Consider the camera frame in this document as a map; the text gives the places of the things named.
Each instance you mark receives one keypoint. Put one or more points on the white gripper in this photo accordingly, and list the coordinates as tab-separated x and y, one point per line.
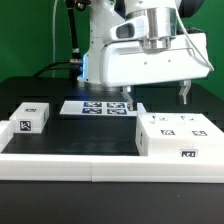
127	64

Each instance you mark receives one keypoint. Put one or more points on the white cabinet door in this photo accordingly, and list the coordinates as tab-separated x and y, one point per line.
159	125
190	125

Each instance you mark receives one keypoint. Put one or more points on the white cabinet body box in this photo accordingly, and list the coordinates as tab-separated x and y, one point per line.
178	147

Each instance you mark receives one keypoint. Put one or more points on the small white cabinet top block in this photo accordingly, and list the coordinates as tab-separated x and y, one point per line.
30	117

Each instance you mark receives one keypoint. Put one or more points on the white marker base plate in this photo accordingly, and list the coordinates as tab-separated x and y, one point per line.
98	108

